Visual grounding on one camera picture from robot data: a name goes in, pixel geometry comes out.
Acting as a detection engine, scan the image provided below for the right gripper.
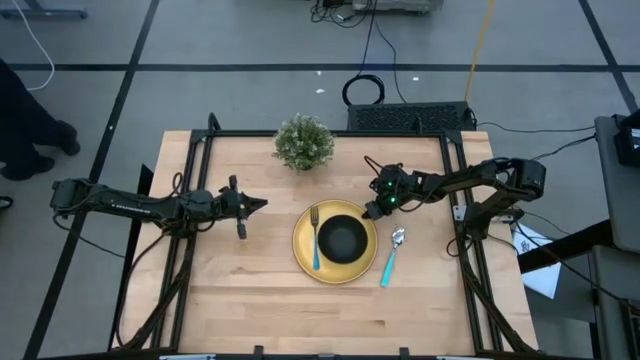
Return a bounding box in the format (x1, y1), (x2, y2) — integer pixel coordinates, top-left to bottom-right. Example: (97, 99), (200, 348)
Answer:
(360, 163), (419, 222)

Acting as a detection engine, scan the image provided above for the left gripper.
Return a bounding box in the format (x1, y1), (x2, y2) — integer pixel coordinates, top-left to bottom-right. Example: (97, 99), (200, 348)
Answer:
(218, 174), (269, 241)

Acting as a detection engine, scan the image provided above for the dark grey bowl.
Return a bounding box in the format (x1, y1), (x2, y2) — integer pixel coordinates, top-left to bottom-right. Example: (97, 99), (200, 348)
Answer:
(316, 214), (370, 266)

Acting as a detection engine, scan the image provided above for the spoon with teal handle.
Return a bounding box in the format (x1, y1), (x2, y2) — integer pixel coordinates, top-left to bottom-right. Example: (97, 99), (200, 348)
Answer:
(379, 227), (407, 290)

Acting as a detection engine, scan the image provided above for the fork with teal handle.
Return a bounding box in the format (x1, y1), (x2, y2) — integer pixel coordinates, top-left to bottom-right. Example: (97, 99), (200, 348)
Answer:
(309, 205), (322, 272)

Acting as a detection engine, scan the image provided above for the yellow plate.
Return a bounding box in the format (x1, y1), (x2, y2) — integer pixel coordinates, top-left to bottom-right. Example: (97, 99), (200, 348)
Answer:
(291, 198), (380, 286)

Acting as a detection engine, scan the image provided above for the artificial plant in black pot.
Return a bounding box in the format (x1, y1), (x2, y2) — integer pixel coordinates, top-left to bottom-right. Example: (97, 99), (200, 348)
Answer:
(271, 112), (336, 173)

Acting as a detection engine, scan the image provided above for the black vented computer tower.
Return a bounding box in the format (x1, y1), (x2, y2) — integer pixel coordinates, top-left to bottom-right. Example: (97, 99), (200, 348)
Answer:
(346, 100), (477, 133)

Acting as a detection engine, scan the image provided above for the white paper sheet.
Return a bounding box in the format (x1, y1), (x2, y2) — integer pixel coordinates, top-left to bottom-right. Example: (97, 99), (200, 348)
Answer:
(511, 224), (563, 301)

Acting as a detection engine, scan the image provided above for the grey cart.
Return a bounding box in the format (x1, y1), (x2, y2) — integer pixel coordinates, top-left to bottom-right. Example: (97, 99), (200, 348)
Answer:
(351, 0), (444, 14)

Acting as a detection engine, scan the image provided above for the person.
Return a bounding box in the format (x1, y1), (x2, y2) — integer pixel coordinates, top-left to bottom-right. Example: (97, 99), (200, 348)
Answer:
(0, 58), (82, 183)

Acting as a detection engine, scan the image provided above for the black aluminium frame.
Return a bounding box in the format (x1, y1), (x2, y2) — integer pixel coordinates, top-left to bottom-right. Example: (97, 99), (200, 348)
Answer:
(106, 111), (539, 360)

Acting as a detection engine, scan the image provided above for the coiled black cable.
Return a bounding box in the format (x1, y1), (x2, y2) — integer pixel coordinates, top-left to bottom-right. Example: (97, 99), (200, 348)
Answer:
(341, 0), (397, 108)

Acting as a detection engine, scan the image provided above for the yellow cable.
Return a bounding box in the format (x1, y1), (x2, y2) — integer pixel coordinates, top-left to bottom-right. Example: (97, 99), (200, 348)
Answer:
(463, 0), (498, 104)

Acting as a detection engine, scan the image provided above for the white cable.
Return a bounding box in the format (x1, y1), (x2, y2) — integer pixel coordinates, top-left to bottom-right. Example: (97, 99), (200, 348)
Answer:
(9, 0), (57, 93)

